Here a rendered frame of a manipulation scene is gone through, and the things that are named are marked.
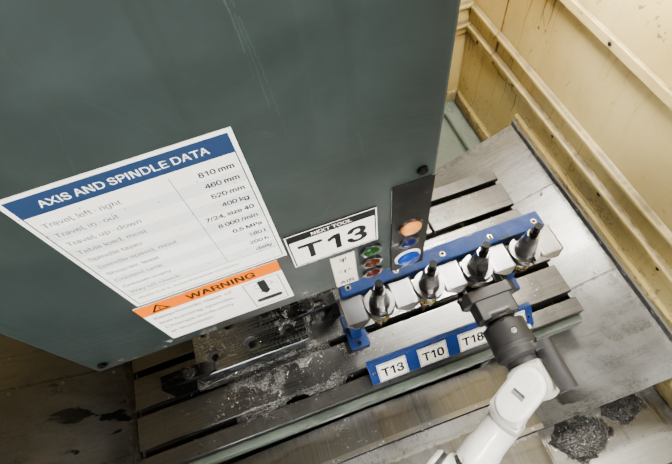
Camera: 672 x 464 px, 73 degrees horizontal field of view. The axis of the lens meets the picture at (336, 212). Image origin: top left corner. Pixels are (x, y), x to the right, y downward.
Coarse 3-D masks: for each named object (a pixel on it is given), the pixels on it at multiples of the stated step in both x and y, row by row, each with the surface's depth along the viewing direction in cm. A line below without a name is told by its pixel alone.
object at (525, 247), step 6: (528, 234) 91; (522, 240) 93; (528, 240) 91; (534, 240) 90; (516, 246) 95; (522, 246) 93; (528, 246) 92; (534, 246) 92; (516, 252) 96; (522, 252) 94; (528, 252) 93; (534, 252) 94
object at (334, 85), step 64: (0, 0) 20; (64, 0) 21; (128, 0) 22; (192, 0) 23; (256, 0) 24; (320, 0) 25; (384, 0) 26; (448, 0) 28; (0, 64) 22; (64, 64) 23; (128, 64) 25; (192, 64) 26; (256, 64) 27; (320, 64) 29; (384, 64) 31; (448, 64) 32; (0, 128) 25; (64, 128) 26; (128, 128) 28; (192, 128) 30; (256, 128) 31; (320, 128) 34; (384, 128) 36; (0, 192) 29; (320, 192) 40; (384, 192) 44; (0, 256) 34; (64, 256) 36; (384, 256) 56; (0, 320) 40; (64, 320) 44; (128, 320) 48
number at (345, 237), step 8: (360, 224) 47; (368, 224) 48; (336, 232) 47; (344, 232) 48; (352, 232) 48; (360, 232) 49; (368, 232) 49; (328, 240) 48; (336, 240) 48; (344, 240) 49; (352, 240) 50; (360, 240) 50; (328, 248) 49; (336, 248) 50
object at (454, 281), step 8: (440, 264) 97; (448, 264) 97; (456, 264) 97; (440, 272) 96; (448, 272) 96; (456, 272) 96; (448, 280) 95; (456, 280) 95; (464, 280) 95; (448, 288) 94; (456, 288) 94; (464, 288) 94
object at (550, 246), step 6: (546, 228) 99; (540, 234) 99; (546, 234) 98; (552, 234) 98; (540, 240) 98; (546, 240) 98; (552, 240) 98; (558, 240) 98; (540, 246) 97; (546, 246) 97; (552, 246) 97; (558, 246) 97; (546, 252) 96; (552, 252) 96; (558, 252) 96
